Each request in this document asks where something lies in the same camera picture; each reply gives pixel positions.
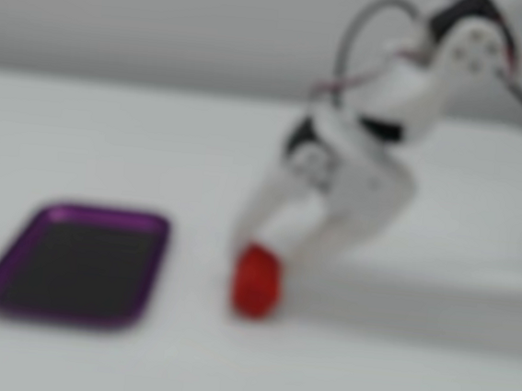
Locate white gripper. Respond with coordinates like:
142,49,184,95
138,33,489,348
230,97,425,284

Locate red studded cube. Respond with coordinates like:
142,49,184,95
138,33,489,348
227,240,290,322

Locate black mat inside tray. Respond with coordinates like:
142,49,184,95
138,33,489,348
0,216,159,320

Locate purple metal tray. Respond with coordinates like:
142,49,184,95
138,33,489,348
0,195,173,338

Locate red and white wires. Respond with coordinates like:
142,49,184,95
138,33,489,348
309,40,423,105

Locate grey looped cable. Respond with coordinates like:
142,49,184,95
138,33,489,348
332,0,423,89

